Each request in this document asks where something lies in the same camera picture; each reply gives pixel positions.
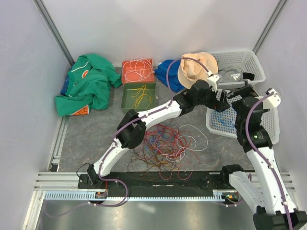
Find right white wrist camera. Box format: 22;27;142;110
262;88;281;110

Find colourful wire bundle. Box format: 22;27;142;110
128;123;202;182

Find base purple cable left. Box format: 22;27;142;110
44;178;129;218

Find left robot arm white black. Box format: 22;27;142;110
78;80;230;189

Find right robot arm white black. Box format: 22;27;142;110
219;84;307;230

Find yellow wire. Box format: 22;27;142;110
130;85;152;108
130;84;155;109

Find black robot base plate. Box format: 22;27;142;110
78;171;234;196

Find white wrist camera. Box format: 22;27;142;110
262;88;281;110
207;74;222;92

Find green plastic tray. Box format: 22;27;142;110
121;82;156;113

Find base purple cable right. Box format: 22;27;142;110
222;191;248;208

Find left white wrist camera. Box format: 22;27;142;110
207;74;222;92

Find white wire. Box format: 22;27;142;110
123;57;154;83
165;124;208;161

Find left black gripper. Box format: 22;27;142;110
194;85;229;113

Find white plastic basket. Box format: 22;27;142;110
205;88;281;145
210;49;266;90

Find grey adidas garment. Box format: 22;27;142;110
218;63;255;83

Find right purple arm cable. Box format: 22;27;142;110
245;94;295;230

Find left aluminium frame post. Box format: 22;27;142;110
33;0;74;66

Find blue cloth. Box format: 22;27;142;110
154;59;185;92

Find near white plastic basket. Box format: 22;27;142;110
205;88;281;145

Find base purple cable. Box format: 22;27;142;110
44;178;129;218
222;191;248;208

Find orange plastic tray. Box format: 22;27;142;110
121;58;154;84

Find light blue cable duct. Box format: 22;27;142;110
44;191;225;202

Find aluminium frame post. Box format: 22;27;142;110
33;0;74;66
252;0;288;55

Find far white plastic basket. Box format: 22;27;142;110
210;49;266;90

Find peach bucket hat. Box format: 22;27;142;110
177;52;218;89

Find right aluminium frame post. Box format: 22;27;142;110
252;0;288;55

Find green jacket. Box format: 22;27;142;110
55;53;122;116

